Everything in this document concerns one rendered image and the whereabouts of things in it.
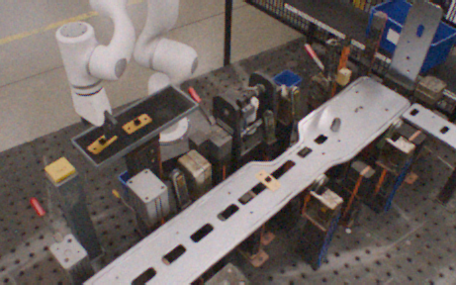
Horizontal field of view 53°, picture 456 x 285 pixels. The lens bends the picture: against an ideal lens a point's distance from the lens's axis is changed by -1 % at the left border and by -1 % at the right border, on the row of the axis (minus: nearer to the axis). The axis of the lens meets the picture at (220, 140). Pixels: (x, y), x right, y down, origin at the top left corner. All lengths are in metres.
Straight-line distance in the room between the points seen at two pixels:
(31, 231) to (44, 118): 1.54
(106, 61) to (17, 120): 2.25
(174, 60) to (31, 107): 1.90
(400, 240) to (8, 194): 1.47
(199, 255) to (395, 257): 0.75
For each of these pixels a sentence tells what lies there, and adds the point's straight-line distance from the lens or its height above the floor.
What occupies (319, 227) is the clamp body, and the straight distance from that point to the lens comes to 1.46.
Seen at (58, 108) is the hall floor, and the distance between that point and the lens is 3.28.
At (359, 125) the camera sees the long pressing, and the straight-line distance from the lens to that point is 1.68.
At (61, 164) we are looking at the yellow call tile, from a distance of 1.33.
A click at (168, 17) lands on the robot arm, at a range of 1.51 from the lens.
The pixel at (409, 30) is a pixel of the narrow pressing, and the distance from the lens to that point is 1.81.
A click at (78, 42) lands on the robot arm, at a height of 1.53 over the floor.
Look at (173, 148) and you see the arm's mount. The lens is 1.84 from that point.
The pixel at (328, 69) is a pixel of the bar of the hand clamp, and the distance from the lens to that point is 1.69.
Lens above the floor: 2.13
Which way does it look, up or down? 47 degrees down
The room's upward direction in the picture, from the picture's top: 1 degrees clockwise
